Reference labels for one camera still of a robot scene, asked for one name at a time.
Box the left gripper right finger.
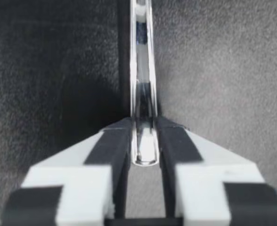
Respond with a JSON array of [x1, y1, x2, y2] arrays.
[[157, 116, 277, 226]]

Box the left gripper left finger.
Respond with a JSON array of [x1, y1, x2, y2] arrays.
[[0, 117, 132, 226]]

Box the silver metal fork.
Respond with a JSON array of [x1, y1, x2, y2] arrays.
[[129, 0, 161, 166]]

